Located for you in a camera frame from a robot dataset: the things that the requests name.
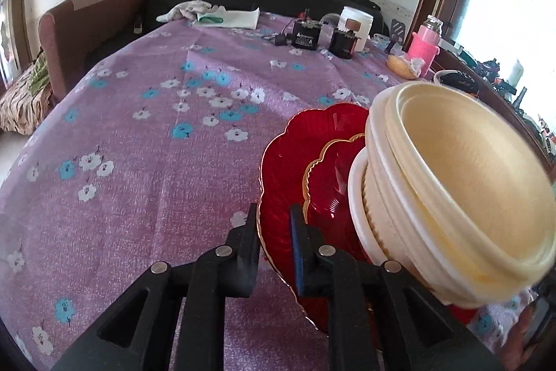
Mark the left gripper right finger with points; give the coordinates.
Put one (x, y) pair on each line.
(380, 317)

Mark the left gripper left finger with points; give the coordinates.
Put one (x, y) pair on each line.
(172, 317)

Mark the cream plastic bowl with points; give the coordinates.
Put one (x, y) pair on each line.
(400, 241)

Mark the white deep foam bowl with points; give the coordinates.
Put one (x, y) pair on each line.
(391, 162)

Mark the small red glass plate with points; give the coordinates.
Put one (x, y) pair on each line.
(325, 193)

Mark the large red glass plate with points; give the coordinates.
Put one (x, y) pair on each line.
(282, 169)

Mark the white foam plate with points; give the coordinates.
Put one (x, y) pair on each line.
(357, 209)

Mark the person right hand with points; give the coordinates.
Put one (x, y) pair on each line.
(514, 352)

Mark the purple floral tablecloth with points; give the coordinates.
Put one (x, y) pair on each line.
(153, 156)

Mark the bread in plastic bag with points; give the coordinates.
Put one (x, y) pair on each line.
(409, 69)

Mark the patterned bed blanket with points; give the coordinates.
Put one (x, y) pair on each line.
(27, 102)

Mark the pink knitted thermos bottle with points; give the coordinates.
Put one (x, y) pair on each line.
(424, 46)

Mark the black red jar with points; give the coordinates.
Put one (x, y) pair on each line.
(342, 43)

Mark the black phone stand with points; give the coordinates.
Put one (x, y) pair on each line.
(397, 35)

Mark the black battery box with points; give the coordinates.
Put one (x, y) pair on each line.
(306, 32)

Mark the brown armchair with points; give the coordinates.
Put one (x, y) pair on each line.
(75, 28)

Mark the wooden glass door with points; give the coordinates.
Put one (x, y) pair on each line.
(15, 49)

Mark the white paper notebook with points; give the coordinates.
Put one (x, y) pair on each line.
(224, 18)

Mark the white crumpled cloth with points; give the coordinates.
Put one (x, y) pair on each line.
(188, 10)

